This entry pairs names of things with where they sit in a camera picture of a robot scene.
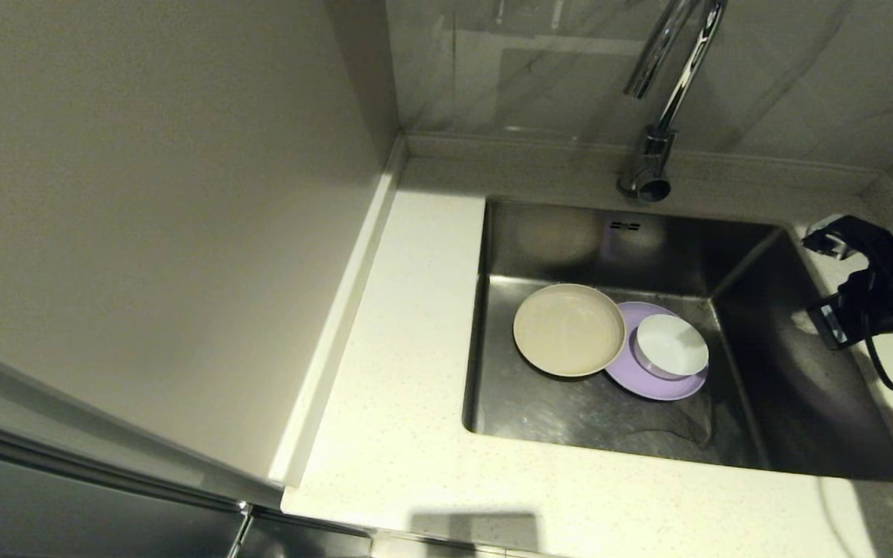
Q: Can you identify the white round bowl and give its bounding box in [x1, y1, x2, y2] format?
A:
[632, 313, 710, 381]

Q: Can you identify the purple round plate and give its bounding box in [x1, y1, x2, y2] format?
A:
[605, 301, 710, 402]

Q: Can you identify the chrome kitchen faucet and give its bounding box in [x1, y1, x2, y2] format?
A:
[617, 0, 729, 205]

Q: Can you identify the beige round plate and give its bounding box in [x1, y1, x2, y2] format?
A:
[513, 283, 628, 379]

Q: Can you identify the stainless steel sink basin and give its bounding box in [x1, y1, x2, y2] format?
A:
[462, 195, 893, 484]

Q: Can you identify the grey under-counter cabinet front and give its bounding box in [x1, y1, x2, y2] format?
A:
[249, 508, 374, 558]

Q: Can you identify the tall beige side panel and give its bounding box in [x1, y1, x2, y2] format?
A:
[0, 0, 405, 487]

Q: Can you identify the grey glossy refrigerator door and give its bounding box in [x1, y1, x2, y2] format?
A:
[0, 438, 250, 558]
[0, 332, 286, 512]

